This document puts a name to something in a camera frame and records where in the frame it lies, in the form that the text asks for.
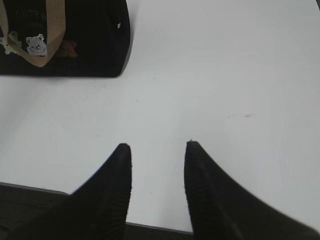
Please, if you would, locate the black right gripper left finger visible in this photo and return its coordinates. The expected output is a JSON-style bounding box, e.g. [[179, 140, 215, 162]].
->
[[37, 143, 132, 240]]

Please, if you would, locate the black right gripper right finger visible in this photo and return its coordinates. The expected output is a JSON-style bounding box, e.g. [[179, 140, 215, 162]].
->
[[184, 141, 320, 240]]

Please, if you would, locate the black fabric bag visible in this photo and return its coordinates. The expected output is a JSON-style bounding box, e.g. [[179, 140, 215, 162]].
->
[[0, 0, 131, 78]]

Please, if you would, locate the tan webbing bag strap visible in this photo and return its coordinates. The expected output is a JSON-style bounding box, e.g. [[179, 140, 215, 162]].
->
[[0, 0, 67, 68]]

